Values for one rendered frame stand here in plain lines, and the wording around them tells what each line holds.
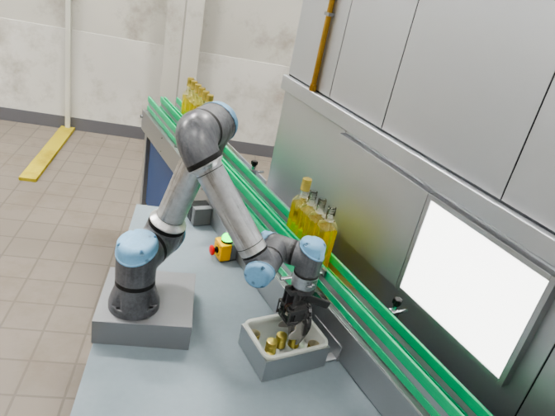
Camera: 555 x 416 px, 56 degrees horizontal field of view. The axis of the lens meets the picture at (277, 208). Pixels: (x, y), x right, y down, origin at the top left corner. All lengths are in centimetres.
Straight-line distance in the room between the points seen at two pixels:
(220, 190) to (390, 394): 73
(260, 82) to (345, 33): 304
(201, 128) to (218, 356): 70
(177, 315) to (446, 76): 104
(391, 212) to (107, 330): 93
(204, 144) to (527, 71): 79
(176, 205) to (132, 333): 39
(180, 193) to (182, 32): 326
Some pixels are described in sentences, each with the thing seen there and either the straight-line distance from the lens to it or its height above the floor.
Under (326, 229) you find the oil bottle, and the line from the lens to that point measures 172.
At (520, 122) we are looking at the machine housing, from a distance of 141.
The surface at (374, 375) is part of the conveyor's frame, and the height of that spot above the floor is 84.
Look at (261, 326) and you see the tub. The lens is 166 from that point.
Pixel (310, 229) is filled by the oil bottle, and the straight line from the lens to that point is 178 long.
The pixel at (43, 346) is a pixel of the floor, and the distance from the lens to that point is 276.
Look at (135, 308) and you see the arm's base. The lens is 157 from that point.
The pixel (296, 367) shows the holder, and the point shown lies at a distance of 161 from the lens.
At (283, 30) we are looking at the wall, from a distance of 486.
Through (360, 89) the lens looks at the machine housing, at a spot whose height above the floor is 148.
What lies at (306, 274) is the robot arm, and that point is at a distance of 147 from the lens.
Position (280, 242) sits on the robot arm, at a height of 114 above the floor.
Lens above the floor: 187
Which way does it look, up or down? 27 degrees down
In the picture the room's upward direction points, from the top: 12 degrees clockwise
